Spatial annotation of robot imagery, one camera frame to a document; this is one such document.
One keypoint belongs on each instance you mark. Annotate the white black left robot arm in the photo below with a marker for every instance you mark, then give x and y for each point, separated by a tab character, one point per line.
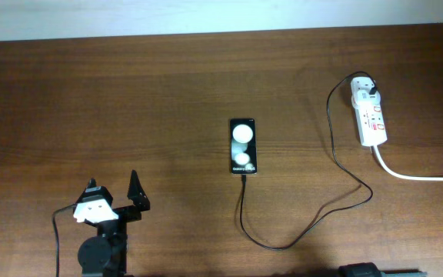
105	254

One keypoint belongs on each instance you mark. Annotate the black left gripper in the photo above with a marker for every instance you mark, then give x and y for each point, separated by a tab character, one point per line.
136	194

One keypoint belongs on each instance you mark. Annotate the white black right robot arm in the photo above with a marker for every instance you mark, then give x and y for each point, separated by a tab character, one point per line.
359	270

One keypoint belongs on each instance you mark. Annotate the black samsung smartphone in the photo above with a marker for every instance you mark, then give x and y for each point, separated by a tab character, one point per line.
243	146

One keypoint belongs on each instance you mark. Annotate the white usb charger adapter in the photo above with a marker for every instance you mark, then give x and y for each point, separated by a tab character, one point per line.
364	92

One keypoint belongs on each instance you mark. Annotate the white power strip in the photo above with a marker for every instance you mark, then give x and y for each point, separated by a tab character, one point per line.
371	125

